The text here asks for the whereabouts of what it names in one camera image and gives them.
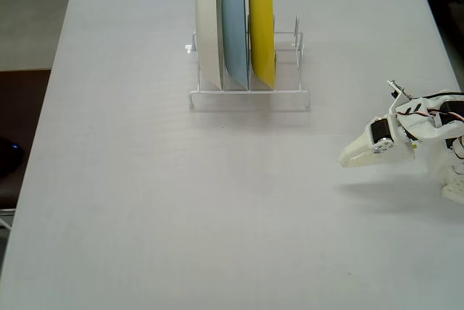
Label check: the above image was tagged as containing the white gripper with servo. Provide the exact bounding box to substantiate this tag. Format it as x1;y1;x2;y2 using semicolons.
339;113;418;169

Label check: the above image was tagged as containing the yellow plate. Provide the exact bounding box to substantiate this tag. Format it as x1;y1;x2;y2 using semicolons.
248;0;277;91

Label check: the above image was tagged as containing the light blue plate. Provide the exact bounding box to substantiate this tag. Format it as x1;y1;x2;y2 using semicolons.
220;0;250;90

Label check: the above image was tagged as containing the cream white plate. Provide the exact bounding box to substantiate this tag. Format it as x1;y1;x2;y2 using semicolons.
195;0;224;91

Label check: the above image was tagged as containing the dark brown furniture surface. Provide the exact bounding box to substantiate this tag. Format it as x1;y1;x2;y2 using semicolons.
0;69;51;209

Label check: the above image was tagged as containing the black round device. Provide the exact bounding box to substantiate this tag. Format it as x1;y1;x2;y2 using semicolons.
0;135;25;177

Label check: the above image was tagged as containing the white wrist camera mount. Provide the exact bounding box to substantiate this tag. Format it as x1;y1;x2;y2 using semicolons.
386;78;413;104

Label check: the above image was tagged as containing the red black servo cable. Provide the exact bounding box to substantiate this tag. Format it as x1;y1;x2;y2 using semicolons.
397;99;464;122

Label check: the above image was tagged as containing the white wire dish rack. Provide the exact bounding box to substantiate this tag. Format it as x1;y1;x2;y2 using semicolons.
183;14;312;111

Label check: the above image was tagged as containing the white metal frame bar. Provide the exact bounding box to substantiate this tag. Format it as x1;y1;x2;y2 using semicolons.
0;207;17;231

